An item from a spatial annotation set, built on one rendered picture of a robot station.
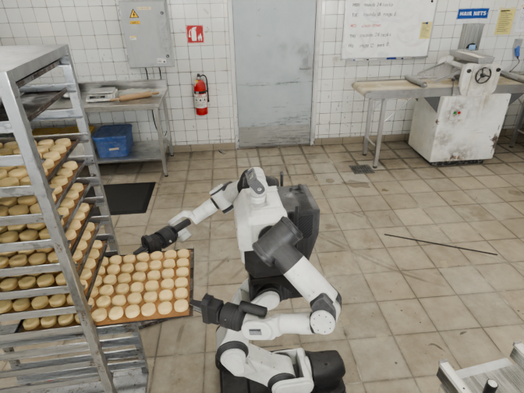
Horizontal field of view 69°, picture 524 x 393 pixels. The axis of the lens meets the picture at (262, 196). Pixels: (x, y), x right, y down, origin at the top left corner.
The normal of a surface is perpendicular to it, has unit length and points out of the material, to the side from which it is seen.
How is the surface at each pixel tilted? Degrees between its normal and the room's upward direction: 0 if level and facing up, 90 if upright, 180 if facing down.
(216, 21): 90
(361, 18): 90
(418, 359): 0
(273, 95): 90
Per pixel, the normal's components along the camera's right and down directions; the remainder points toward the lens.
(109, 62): 0.09, 0.48
